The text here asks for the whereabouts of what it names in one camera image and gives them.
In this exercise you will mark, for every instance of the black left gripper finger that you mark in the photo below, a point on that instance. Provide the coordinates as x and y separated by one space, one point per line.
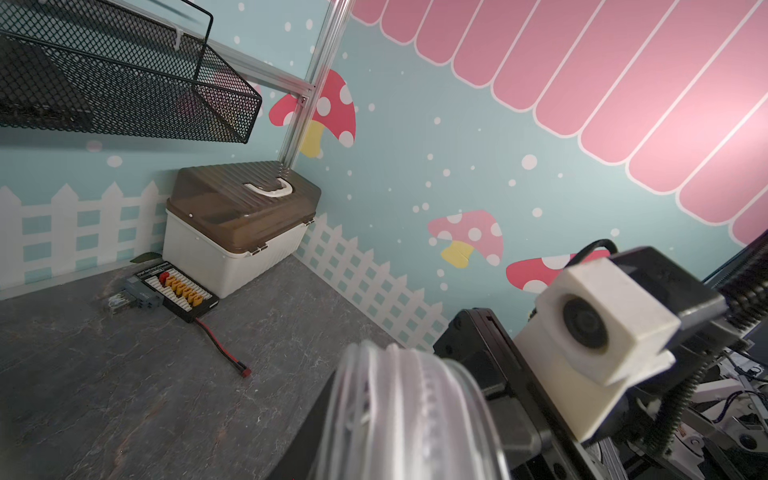
301 457

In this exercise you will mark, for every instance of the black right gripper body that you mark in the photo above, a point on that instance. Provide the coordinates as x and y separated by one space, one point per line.
536 442

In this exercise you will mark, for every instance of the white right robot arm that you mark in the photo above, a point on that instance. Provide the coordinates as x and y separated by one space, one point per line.
720 408

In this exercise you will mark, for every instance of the red black charger lead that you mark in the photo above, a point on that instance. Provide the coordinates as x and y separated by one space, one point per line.
243 370

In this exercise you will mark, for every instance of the black yellow battery charger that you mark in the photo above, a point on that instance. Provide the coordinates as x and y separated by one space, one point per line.
165 285

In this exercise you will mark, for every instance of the brown lid storage box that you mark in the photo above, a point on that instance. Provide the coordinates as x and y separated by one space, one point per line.
229 223

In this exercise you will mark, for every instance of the black box in basket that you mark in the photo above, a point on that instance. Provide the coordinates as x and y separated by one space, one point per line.
35 93

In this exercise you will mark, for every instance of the black wire mesh wall basket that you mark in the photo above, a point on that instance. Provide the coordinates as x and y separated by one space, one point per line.
143 75

